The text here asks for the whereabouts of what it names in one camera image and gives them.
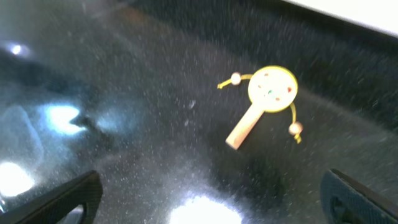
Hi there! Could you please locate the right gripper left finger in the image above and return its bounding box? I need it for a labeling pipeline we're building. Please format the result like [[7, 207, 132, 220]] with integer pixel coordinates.
[[0, 170, 104, 224]]

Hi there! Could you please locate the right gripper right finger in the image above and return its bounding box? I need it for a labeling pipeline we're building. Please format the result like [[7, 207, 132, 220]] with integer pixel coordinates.
[[320, 168, 398, 224]]

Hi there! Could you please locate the yellow rattle drum toy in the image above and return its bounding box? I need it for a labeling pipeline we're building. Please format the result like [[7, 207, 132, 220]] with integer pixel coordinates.
[[216, 65, 304, 151]]

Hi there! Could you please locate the white shelf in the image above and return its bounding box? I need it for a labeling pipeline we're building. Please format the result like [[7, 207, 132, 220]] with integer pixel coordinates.
[[281, 0, 398, 39]]

